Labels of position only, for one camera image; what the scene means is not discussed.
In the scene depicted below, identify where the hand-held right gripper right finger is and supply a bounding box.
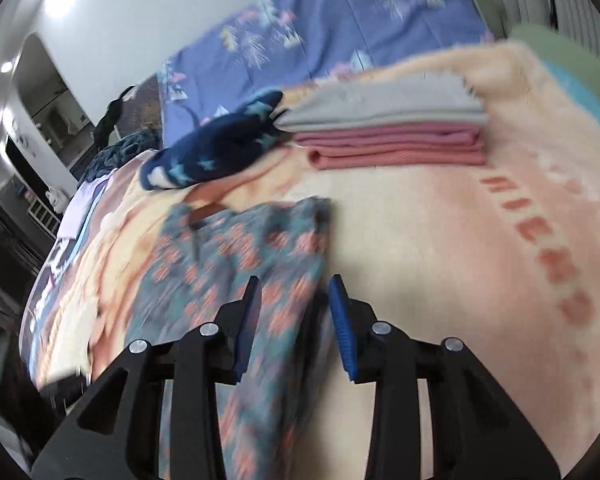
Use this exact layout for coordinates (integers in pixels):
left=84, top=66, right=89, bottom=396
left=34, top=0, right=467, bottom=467
left=328, top=274, right=562, bottom=480

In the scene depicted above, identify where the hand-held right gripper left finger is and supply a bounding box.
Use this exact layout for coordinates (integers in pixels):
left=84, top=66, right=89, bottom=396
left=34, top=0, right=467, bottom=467
left=30, top=275, right=263, bottom=480

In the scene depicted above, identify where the teal floral garment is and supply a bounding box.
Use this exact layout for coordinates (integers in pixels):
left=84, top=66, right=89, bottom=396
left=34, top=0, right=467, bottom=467
left=129, top=196, right=334, bottom=480

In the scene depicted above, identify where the peach printed blanket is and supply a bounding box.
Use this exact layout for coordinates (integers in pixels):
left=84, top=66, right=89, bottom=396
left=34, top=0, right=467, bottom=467
left=19, top=41, right=600, bottom=480

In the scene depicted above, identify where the navy star fleece garment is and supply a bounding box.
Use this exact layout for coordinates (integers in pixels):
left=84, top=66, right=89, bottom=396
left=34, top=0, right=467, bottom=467
left=139, top=88, right=287, bottom=192

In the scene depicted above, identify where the lilac cloth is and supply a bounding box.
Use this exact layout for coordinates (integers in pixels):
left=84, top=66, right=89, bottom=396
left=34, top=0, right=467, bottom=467
left=59, top=179, right=107, bottom=240

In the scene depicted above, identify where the teal knitted blanket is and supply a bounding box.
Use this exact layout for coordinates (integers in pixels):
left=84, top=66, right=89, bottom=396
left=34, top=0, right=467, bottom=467
left=76, top=126, right=164, bottom=187

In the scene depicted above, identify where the folded grey cloth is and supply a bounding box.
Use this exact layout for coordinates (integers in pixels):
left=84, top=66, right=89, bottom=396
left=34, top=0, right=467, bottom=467
left=274, top=76, right=490, bottom=134

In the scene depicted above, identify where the white figurine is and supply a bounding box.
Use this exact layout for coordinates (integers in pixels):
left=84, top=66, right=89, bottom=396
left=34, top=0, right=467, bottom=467
left=46, top=186, right=69, bottom=212

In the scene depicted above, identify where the dark brown patterned pillow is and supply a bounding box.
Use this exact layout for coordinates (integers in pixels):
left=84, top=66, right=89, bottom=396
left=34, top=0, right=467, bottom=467
left=116, top=71, right=167, bottom=137

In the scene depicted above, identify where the black bag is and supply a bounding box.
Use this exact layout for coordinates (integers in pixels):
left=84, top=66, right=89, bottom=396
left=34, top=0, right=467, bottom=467
left=93, top=85, right=137, bottom=144

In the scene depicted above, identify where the black rectangular panel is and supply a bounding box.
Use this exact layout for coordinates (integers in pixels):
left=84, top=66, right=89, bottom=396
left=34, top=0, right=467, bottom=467
left=4, top=134, right=57, bottom=197

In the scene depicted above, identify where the arched doorway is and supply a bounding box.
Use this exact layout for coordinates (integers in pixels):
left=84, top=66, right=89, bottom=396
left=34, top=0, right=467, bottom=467
left=11, top=31, right=102, bottom=172

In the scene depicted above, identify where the blue tree print bedsheet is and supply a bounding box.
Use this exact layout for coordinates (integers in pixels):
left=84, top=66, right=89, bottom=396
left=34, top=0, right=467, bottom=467
left=156, top=0, right=497, bottom=152

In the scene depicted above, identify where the turquoise cloth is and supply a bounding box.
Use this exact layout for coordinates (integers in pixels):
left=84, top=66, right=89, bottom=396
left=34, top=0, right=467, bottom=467
left=544, top=59, right=600, bottom=142

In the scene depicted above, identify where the green pillow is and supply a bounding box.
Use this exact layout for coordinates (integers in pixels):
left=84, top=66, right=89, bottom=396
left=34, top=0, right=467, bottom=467
left=509, top=21, right=600, bottom=88

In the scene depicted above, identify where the white wire rack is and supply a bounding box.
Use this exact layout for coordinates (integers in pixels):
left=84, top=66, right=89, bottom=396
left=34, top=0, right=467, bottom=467
left=26, top=199, right=62, bottom=234

